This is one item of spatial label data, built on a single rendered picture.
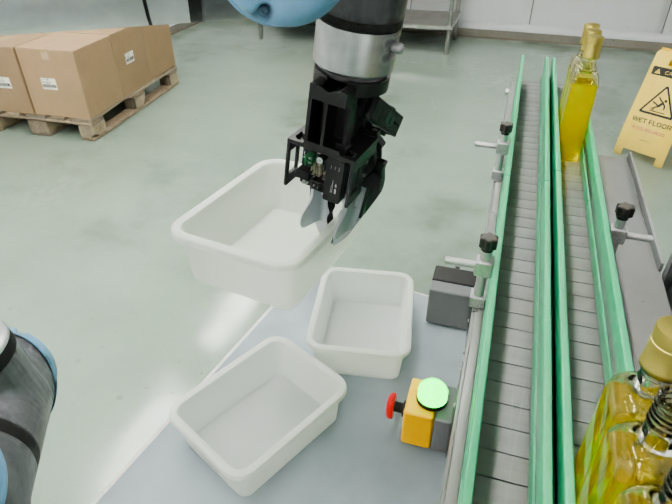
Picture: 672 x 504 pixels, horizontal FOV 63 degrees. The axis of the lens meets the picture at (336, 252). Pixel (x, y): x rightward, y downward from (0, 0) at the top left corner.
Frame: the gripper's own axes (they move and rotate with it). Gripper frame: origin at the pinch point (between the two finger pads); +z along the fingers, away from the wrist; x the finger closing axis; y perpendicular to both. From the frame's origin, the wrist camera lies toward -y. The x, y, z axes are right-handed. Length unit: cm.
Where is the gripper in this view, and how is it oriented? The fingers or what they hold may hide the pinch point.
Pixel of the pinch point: (334, 229)
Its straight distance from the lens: 64.9
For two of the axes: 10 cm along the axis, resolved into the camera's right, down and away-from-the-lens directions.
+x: 9.0, 3.6, -2.6
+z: -1.3, 7.7, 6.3
